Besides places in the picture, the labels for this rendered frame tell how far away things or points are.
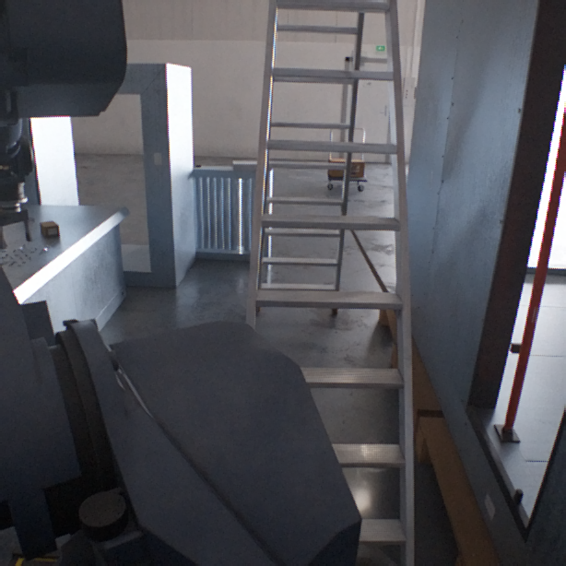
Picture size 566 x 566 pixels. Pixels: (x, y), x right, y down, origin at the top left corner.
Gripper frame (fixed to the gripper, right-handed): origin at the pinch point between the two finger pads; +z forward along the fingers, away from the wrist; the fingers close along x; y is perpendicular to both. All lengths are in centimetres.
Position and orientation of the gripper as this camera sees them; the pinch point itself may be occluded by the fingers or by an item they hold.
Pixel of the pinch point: (16, 240)
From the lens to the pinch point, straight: 243.1
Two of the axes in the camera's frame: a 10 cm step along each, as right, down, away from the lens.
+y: 8.9, 1.9, -4.2
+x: 4.6, -3.1, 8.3
